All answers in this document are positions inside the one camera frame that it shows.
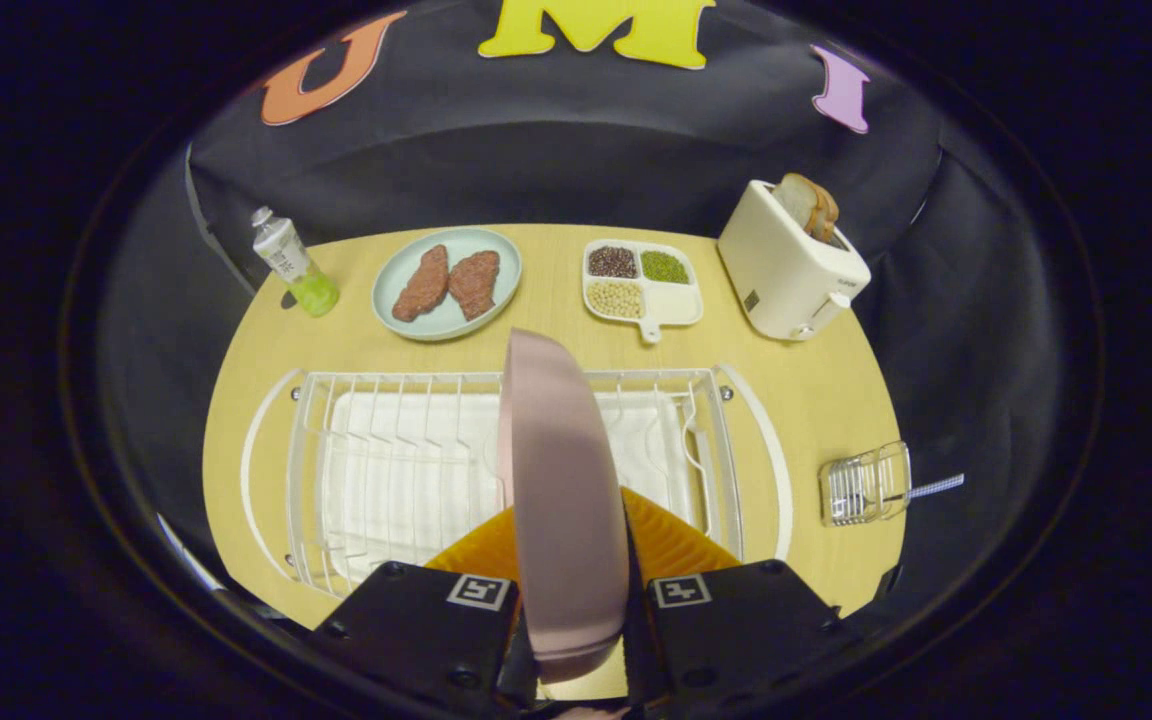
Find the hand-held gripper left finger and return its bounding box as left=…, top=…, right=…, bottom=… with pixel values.
left=311, top=505, right=539, bottom=717

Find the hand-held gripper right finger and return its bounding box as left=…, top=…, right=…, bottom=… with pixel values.
left=620, top=488, right=843, bottom=717

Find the pink plate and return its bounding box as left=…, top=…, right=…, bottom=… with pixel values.
left=496, top=328, right=631, bottom=685

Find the white divided dish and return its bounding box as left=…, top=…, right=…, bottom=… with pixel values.
left=581, top=239, right=705, bottom=345

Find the light green plate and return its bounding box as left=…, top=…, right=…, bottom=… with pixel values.
left=372, top=227, right=523, bottom=343

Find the white drip tray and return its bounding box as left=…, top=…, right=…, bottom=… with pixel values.
left=319, top=390, right=697, bottom=586

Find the brown meat piece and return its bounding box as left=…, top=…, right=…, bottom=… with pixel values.
left=392, top=245, right=450, bottom=323
left=448, top=250, right=501, bottom=321

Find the pile of yellow beans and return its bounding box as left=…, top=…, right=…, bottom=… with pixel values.
left=586, top=280, right=646, bottom=320

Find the white toaster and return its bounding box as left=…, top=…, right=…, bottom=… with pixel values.
left=717, top=180, right=873, bottom=342

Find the pile of green beans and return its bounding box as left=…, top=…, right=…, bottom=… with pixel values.
left=640, top=250, right=691, bottom=285

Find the green drink bottle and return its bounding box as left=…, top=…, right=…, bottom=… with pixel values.
left=251, top=206, right=341, bottom=318

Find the pile of brown beans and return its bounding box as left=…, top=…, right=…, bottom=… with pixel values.
left=588, top=246, right=639, bottom=279

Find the black backdrop cloth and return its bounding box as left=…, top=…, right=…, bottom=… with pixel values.
left=96, top=0, right=1097, bottom=641

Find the white wire dish rack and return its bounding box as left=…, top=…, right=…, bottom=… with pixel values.
left=239, top=362, right=795, bottom=601

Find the small wire basket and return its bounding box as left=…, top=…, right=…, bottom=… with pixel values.
left=818, top=441, right=913, bottom=527

